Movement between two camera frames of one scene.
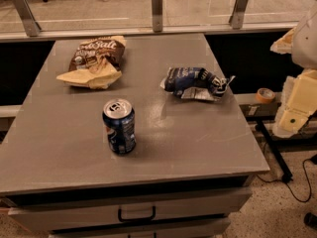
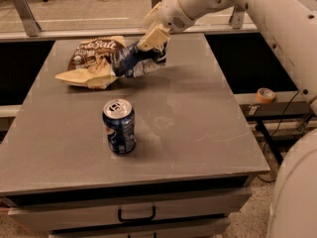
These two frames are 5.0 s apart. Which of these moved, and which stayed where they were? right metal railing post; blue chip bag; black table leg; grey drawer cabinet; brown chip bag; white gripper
Moved: white gripper; blue chip bag
Stayed: black table leg; grey drawer cabinet; right metal railing post; brown chip bag
